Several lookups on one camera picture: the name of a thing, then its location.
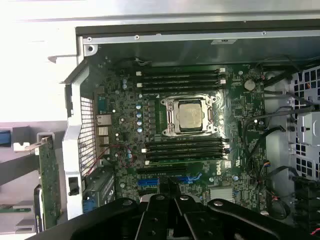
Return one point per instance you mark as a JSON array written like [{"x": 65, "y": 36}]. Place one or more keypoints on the blue power supply latch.
[{"x": 90, "y": 206}]

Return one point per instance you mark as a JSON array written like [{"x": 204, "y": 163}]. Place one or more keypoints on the CPU with thermal paste residue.
[{"x": 190, "y": 116}]

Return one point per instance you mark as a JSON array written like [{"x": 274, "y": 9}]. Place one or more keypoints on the silver rear port block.
[
  {"x": 103, "y": 131},
  {"x": 104, "y": 150},
  {"x": 103, "y": 120},
  {"x": 103, "y": 141}
]

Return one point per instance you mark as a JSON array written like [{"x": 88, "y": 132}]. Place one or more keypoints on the silver CPU in socket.
[{"x": 171, "y": 117}]

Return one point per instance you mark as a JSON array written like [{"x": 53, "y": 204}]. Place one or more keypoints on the silver metal drive bay cage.
[{"x": 307, "y": 130}]

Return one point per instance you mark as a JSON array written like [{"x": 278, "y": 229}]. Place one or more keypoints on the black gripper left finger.
[{"x": 152, "y": 220}]

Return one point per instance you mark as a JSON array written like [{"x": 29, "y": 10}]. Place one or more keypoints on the green motherboard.
[{"x": 235, "y": 120}]

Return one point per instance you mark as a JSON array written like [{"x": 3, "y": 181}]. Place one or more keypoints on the black chassis intrusion switch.
[{"x": 73, "y": 186}]

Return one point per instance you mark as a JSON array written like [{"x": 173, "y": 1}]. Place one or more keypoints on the black RAM slot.
[
  {"x": 180, "y": 72},
  {"x": 180, "y": 77},
  {"x": 185, "y": 149},
  {"x": 180, "y": 89},
  {"x": 185, "y": 142},
  {"x": 180, "y": 83},
  {"x": 185, "y": 156}
]

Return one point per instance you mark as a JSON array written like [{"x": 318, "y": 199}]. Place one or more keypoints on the blue disk caddy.
[{"x": 5, "y": 137}]

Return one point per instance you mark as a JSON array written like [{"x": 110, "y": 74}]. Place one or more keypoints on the black round internal speaker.
[{"x": 279, "y": 209}]

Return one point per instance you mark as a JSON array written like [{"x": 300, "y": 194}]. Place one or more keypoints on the grey parts rack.
[{"x": 15, "y": 172}]

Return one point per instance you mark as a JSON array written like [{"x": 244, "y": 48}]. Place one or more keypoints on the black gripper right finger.
[{"x": 190, "y": 220}]

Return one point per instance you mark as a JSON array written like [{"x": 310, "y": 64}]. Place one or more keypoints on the black open PC case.
[{"x": 175, "y": 50}]

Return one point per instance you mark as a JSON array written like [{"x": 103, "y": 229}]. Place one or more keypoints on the grey power supply unit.
[{"x": 102, "y": 190}]

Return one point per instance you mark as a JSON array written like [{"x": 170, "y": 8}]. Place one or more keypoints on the silver coin cell battery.
[{"x": 249, "y": 85}]

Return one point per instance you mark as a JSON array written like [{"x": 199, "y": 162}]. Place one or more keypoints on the black plastic fan shroud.
[{"x": 307, "y": 200}]

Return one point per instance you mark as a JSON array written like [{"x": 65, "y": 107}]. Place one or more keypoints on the teal port connector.
[{"x": 102, "y": 105}]

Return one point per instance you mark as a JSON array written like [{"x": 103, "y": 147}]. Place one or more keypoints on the silver chipset heatsink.
[{"x": 221, "y": 194}]

